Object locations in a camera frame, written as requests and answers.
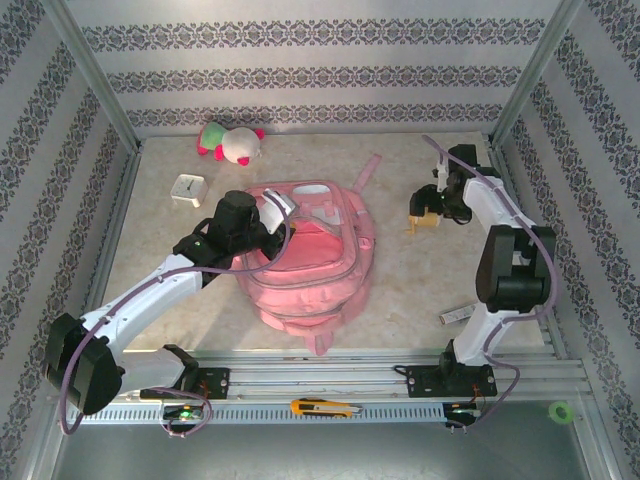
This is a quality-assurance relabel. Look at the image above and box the wooden toy with black wheel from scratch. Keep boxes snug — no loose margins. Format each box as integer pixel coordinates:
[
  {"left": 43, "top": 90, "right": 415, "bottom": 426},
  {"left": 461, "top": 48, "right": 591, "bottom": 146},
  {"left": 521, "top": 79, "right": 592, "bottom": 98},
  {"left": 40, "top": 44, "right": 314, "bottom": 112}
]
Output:
[{"left": 404, "top": 212, "right": 442, "bottom": 236}]

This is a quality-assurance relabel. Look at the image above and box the pink backpack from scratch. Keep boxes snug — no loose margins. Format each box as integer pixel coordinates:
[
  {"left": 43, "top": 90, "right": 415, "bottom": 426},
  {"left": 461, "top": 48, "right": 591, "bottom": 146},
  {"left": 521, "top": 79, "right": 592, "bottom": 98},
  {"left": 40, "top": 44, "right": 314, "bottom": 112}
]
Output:
[{"left": 232, "top": 153, "right": 384, "bottom": 357}]

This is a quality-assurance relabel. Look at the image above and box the white square alarm clock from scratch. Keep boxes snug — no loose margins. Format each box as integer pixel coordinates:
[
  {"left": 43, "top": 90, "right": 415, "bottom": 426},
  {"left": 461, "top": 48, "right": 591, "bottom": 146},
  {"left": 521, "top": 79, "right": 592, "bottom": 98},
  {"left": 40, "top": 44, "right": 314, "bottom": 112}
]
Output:
[{"left": 170, "top": 173, "right": 210, "bottom": 209}]

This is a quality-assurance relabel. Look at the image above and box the white green pink plush toy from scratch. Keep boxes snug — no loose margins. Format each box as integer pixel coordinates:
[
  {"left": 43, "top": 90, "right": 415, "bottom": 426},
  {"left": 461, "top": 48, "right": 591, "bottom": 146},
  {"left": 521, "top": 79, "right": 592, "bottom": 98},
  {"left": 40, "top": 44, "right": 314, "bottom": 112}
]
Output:
[{"left": 196, "top": 121, "right": 266, "bottom": 168}]

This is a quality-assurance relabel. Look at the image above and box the small silver tube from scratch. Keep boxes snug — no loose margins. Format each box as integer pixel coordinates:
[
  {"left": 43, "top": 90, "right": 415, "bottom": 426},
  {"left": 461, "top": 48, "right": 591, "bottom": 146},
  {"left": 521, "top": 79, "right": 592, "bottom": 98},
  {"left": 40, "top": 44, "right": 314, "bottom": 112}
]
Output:
[{"left": 438, "top": 305, "right": 476, "bottom": 325}]

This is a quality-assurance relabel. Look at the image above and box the yellow utility knife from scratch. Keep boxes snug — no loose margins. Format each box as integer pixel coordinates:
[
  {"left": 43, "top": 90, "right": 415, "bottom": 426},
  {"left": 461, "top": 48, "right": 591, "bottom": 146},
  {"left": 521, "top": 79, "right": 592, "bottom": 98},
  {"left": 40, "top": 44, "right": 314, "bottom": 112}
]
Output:
[{"left": 290, "top": 398, "right": 364, "bottom": 417}]

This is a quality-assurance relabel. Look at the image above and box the small circuit board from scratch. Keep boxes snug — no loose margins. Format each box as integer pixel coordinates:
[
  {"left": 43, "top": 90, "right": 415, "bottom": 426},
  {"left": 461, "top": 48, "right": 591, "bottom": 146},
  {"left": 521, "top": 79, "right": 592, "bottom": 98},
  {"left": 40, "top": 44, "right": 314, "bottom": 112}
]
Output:
[
  {"left": 443, "top": 401, "right": 482, "bottom": 431},
  {"left": 160, "top": 404, "right": 206, "bottom": 424}
]

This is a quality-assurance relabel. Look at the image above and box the green tape roll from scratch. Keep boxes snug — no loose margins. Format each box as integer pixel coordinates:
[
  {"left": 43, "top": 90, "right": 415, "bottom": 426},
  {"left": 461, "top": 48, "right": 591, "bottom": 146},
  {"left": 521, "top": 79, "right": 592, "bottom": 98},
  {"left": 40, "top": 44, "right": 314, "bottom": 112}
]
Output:
[{"left": 548, "top": 401, "right": 575, "bottom": 425}]

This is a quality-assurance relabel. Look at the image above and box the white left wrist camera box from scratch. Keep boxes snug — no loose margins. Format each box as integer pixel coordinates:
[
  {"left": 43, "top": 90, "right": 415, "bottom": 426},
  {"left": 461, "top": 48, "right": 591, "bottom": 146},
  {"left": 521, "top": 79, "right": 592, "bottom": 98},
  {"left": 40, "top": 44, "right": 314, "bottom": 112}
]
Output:
[{"left": 257, "top": 188, "right": 300, "bottom": 235}]

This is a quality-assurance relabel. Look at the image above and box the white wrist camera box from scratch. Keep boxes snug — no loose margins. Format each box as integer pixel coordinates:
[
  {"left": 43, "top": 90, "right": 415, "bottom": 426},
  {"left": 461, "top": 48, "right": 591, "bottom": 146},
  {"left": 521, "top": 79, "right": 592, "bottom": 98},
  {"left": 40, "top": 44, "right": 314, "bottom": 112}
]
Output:
[
  {"left": 432, "top": 158, "right": 453, "bottom": 195},
  {"left": 257, "top": 188, "right": 300, "bottom": 235}
]

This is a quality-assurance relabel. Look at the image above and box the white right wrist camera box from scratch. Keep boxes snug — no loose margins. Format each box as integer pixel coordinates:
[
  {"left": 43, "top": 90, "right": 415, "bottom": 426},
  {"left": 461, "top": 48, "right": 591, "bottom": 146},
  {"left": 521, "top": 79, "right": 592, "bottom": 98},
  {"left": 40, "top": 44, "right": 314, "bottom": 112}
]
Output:
[{"left": 432, "top": 158, "right": 453, "bottom": 195}]

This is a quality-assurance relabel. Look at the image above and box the aluminium side rail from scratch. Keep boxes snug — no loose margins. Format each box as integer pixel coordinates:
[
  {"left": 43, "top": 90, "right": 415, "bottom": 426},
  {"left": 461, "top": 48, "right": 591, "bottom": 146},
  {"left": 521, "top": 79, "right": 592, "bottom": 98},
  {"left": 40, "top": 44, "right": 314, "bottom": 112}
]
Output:
[
  {"left": 484, "top": 137, "right": 571, "bottom": 361},
  {"left": 67, "top": 149, "right": 144, "bottom": 364}
]

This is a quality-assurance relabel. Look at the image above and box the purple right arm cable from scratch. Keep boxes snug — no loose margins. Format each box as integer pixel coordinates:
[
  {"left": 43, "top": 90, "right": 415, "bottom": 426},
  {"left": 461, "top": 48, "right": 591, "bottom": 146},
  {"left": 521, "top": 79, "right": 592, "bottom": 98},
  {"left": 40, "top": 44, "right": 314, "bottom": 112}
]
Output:
[{"left": 421, "top": 133, "right": 559, "bottom": 435}]

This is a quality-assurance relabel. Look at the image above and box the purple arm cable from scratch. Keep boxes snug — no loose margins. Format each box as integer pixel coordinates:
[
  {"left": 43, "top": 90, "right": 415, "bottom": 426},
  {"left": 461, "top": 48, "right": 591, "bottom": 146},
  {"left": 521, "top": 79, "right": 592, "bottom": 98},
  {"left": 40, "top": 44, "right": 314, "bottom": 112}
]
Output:
[
  {"left": 58, "top": 192, "right": 292, "bottom": 440},
  {"left": 421, "top": 133, "right": 559, "bottom": 435}
]

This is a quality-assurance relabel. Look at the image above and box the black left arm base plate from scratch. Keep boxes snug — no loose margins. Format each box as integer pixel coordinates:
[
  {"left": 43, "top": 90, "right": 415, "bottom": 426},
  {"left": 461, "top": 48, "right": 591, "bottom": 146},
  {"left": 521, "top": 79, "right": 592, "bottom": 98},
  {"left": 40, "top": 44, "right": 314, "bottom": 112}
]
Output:
[{"left": 139, "top": 367, "right": 231, "bottom": 401}]

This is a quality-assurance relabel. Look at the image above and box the aluminium mounting rail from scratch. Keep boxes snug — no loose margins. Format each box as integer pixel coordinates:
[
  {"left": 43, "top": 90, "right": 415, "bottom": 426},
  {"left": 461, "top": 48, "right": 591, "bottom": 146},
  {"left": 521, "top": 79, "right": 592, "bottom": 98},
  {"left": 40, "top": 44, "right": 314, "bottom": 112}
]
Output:
[{"left": 47, "top": 348, "right": 591, "bottom": 404}]

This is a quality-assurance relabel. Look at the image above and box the aluminium frame post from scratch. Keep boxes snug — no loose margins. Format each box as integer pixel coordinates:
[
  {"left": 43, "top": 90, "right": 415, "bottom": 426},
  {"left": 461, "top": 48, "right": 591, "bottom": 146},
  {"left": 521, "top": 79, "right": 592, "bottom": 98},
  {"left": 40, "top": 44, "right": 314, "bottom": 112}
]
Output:
[
  {"left": 42, "top": 0, "right": 142, "bottom": 154},
  {"left": 489, "top": 0, "right": 586, "bottom": 149}
]

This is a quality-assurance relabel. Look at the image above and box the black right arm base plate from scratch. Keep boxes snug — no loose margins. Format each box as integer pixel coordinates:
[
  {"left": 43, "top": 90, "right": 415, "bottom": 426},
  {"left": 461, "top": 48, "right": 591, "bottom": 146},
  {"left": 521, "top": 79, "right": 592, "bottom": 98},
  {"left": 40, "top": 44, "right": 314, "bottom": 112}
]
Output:
[{"left": 394, "top": 363, "right": 499, "bottom": 400}]

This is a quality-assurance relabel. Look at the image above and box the slotted grey cable duct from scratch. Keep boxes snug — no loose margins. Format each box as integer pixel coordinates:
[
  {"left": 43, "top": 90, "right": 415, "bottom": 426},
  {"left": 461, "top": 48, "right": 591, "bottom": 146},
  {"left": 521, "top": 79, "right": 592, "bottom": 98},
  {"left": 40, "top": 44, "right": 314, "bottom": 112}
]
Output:
[{"left": 79, "top": 402, "right": 446, "bottom": 426}]

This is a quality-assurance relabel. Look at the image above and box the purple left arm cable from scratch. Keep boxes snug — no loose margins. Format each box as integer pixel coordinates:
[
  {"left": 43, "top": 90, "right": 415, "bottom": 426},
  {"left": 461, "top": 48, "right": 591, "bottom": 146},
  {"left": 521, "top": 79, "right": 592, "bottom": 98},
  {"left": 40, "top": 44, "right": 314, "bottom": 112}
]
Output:
[{"left": 58, "top": 192, "right": 292, "bottom": 440}]

